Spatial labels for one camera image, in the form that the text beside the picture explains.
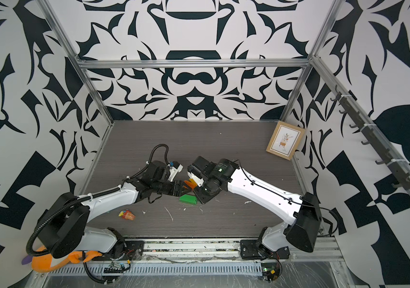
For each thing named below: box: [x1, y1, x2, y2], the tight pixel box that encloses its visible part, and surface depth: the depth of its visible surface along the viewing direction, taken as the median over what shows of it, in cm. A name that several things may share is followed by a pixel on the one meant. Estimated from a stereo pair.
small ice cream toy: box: [118, 210, 137, 221], surface depth 83 cm
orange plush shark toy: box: [21, 245, 102, 273], surface depth 66 cm
